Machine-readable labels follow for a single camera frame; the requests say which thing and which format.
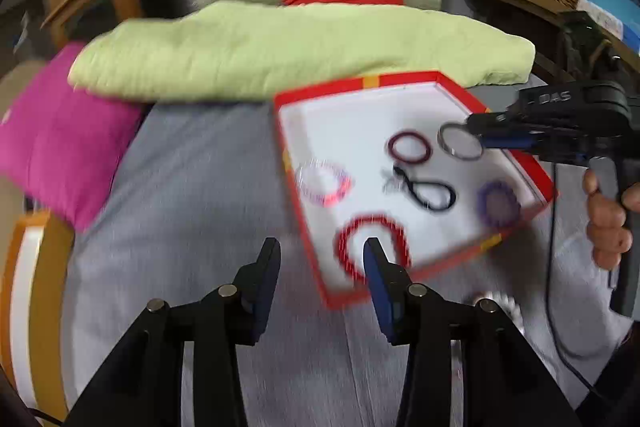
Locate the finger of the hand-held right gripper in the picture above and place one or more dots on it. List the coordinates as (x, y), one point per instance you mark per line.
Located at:
(500, 121)
(520, 143)

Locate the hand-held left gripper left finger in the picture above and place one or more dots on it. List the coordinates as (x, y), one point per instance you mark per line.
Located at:
(264, 287)

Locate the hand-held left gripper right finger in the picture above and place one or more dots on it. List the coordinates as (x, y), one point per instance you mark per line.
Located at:
(380, 292)

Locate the clear silver bangle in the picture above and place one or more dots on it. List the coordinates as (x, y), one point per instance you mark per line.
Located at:
(445, 142)

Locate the red shallow box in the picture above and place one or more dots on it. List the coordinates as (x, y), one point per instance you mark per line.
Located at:
(400, 187)

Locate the person's right hand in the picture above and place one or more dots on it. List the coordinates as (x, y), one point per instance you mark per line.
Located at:
(607, 222)

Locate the wooden bench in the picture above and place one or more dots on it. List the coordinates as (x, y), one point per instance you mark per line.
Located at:
(525, 22)

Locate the grey bed sheet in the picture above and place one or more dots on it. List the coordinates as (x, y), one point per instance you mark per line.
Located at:
(200, 207)

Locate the blue box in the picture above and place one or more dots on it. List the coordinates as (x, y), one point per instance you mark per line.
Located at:
(612, 7)

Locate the light green blanket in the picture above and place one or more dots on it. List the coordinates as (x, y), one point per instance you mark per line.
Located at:
(300, 52)

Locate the orange box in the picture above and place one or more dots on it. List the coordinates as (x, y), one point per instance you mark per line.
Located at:
(30, 307)

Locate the pink pillow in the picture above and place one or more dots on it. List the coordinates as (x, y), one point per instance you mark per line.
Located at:
(60, 137)

